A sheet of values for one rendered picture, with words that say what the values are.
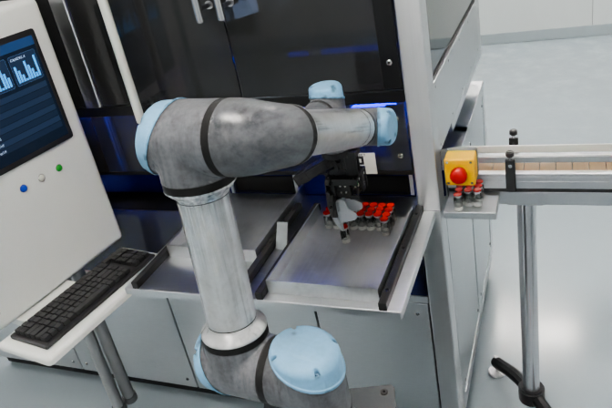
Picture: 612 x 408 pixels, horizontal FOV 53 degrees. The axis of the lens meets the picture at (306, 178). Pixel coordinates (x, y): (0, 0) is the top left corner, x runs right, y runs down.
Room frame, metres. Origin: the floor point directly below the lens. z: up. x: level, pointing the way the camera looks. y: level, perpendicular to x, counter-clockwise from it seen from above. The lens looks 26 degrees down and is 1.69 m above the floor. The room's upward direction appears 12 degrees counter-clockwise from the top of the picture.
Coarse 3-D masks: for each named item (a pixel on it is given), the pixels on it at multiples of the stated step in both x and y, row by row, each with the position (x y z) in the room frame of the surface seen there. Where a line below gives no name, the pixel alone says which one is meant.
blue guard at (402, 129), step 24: (96, 120) 1.77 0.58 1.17; (120, 120) 1.73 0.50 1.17; (96, 144) 1.78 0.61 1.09; (120, 144) 1.74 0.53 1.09; (408, 144) 1.36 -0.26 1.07; (120, 168) 1.75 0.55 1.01; (144, 168) 1.71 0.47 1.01; (288, 168) 1.51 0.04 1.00; (384, 168) 1.39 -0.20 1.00; (408, 168) 1.37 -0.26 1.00
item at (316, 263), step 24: (312, 216) 1.40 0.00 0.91; (408, 216) 1.29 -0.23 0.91; (312, 240) 1.32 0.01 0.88; (336, 240) 1.30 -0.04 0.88; (360, 240) 1.27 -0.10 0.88; (384, 240) 1.25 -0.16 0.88; (288, 264) 1.23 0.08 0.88; (312, 264) 1.21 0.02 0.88; (336, 264) 1.19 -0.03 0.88; (360, 264) 1.17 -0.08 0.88; (384, 264) 1.15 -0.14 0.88; (288, 288) 1.12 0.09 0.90; (312, 288) 1.09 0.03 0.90; (336, 288) 1.06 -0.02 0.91; (360, 288) 1.04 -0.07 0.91
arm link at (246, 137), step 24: (216, 120) 0.80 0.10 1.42; (240, 120) 0.79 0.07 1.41; (264, 120) 0.79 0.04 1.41; (288, 120) 0.81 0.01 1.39; (312, 120) 0.85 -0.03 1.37; (336, 120) 0.94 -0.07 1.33; (360, 120) 1.02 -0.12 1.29; (384, 120) 1.07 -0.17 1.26; (216, 144) 0.78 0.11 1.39; (240, 144) 0.77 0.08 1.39; (264, 144) 0.78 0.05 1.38; (288, 144) 0.79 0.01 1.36; (312, 144) 0.83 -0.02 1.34; (336, 144) 0.93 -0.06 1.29; (360, 144) 1.03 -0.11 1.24; (384, 144) 1.08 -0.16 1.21; (240, 168) 0.78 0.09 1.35; (264, 168) 0.79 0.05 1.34
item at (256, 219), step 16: (304, 192) 1.58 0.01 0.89; (240, 208) 1.58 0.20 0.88; (256, 208) 1.56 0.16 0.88; (272, 208) 1.54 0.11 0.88; (288, 208) 1.47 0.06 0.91; (240, 224) 1.48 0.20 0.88; (256, 224) 1.46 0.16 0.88; (272, 224) 1.38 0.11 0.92; (176, 240) 1.42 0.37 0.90; (240, 240) 1.39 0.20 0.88; (256, 240) 1.37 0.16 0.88; (176, 256) 1.38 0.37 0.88; (256, 256) 1.27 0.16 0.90
